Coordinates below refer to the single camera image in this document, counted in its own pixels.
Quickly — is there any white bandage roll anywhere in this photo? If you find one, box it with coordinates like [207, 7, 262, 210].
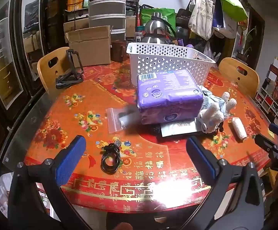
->
[230, 117, 248, 140]

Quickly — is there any grey stacked drawer unit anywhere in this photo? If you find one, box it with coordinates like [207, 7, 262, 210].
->
[89, 0, 127, 41]

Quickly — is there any black folding stand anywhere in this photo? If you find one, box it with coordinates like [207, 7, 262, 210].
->
[56, 49, 84, 89]

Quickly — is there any steel pot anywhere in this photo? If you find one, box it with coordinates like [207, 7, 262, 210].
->
[141, 34, 172, 45]

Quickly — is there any brown round container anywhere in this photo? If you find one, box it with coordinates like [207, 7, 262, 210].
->
[111, 40, 130, 62]

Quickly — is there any white plush toy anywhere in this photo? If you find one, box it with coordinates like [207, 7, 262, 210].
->
[197, 91, 238, 133]

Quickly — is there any white plastic bag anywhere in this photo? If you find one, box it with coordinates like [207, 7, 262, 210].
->
[0, 172, 17, 221]

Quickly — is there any purple tissue pack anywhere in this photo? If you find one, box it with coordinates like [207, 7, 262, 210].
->
[137, 69, 204, 125]

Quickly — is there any brown cardboard box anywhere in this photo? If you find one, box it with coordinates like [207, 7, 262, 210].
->
[65, 26, 113, 67]

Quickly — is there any clear zip bag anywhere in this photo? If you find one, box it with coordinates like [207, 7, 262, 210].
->
[106, 107, 139, 133]

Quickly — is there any red printed tablecloth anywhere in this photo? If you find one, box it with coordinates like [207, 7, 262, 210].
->
[25, 60, 278, 214]

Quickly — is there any lime green bag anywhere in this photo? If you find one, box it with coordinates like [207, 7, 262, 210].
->
[215, 0, 248, 21]

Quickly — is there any steel kettle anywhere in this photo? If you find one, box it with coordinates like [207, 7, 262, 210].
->
[144, 12, 178, 35]

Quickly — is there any dark green shopping bag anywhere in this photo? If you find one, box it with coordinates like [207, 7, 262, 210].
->
[139, 5, 176, 28]

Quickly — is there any black framed glass door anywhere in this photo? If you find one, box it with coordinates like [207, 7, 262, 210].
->
[0, 0, 65, 125]

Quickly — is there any wooden chair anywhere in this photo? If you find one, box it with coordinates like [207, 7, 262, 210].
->
[218, 57, 260, 99]
[37, 47, 74, 91]

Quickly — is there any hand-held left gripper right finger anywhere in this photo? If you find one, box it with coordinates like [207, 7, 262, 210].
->
[180, 136, 265, 230]

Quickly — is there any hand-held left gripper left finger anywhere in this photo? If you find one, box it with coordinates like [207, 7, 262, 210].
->
[8, 135, 91, 230]

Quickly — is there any pink and white packet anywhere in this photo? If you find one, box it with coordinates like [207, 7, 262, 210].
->
[161, 121, 199, 137]

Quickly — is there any white shelf with boxes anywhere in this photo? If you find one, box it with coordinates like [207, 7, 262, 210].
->
[254, 51, 278, 135]

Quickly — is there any potted green plant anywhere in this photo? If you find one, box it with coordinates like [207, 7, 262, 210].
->
[237, 26, 257, 60]

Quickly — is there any white and blue bag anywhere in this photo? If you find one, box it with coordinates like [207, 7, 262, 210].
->
[212, 2, 237, 39]

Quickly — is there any black usb cable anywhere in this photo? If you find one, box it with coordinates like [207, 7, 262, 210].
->
[101, 137, 122, 173]

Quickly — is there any white perforated plastic basket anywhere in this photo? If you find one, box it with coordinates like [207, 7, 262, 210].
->
[126, 42, 216, 87]

